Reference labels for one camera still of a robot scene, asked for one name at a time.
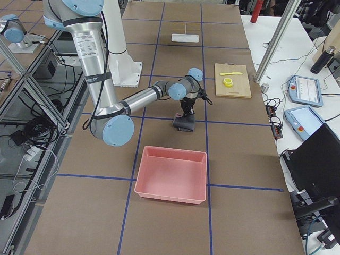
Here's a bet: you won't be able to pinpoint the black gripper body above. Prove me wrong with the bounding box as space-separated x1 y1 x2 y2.
180 97 196 115

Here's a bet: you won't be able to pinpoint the dark grey cloth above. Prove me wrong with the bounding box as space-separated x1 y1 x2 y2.
172 114 196 132

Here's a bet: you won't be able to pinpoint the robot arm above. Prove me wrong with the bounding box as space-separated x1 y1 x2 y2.
43 1 205 147

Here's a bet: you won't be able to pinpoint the aluminium frame post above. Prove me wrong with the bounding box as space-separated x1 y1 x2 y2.
254 0 301 83

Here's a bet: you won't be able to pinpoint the yellow plastic knife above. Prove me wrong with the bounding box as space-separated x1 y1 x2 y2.
219 71 243 76

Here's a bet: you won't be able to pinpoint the far teach pendant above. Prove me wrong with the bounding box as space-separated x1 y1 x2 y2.
288 75 324 107

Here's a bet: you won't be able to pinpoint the black smartphone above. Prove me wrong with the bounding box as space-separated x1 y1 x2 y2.
1 194 15 220

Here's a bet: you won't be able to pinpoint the small metal cylinder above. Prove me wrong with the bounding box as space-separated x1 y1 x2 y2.
261 83 269 94

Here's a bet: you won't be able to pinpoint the black laptop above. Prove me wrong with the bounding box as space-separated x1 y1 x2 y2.
283 124 339 198

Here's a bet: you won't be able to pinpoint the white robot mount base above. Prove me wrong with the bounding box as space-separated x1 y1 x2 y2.
103 0 143 88

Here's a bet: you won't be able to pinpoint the bamboo cutting board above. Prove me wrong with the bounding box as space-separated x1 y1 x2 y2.
215 63 252 98

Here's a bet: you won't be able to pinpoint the teach pendant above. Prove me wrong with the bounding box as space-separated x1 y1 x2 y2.
284 105 325 141
288 75 324 107

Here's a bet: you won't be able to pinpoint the yellow lemon slices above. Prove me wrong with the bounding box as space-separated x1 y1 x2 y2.
223 77 233 88

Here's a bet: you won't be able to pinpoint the pink plastic bin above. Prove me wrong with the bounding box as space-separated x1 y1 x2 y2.
134 146 207 205

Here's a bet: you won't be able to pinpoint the white rectangular tray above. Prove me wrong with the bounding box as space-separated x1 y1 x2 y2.
171 33 199 43

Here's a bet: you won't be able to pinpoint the near teach pendant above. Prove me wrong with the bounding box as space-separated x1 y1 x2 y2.
284 105 325 141

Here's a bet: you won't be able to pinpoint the black water bottle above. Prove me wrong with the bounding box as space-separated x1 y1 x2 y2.
310 46 336 74

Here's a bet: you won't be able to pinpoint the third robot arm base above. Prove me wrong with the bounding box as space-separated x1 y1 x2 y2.
1 14 38 54

